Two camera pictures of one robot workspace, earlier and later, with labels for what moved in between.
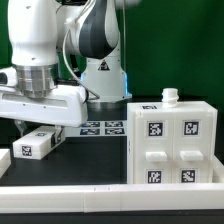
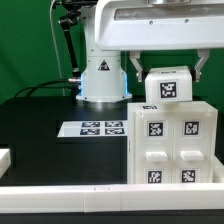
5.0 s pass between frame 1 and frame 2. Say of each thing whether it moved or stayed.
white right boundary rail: stayed
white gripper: moved
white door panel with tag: stayed
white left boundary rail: stayed
